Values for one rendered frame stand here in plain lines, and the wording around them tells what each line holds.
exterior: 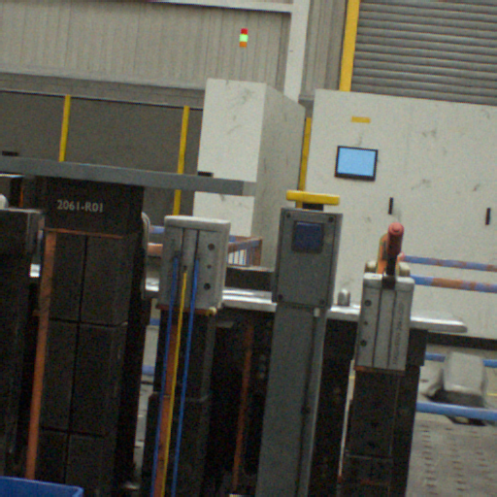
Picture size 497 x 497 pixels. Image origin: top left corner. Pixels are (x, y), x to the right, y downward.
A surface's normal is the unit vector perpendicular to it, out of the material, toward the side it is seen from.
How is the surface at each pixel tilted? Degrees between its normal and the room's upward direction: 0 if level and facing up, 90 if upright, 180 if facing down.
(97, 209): 90
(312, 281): 90
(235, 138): 90
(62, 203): 90
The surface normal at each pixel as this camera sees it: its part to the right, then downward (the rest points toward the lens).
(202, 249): -0.11, 0.04
